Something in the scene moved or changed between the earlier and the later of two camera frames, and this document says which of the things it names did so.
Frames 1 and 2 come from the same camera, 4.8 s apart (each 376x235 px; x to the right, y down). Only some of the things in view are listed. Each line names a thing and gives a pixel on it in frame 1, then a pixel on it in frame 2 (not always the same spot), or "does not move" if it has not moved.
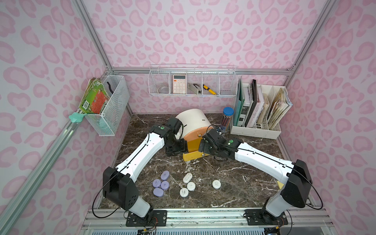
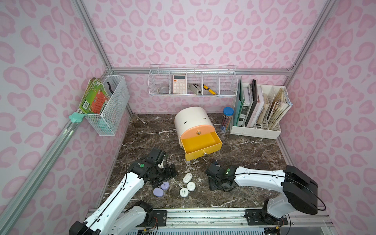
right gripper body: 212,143 -> 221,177
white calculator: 179,84 does not move
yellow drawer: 194,146 does not move
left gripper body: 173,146 -> 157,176
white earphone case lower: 184,192 does not move
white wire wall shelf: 193,80 does not move
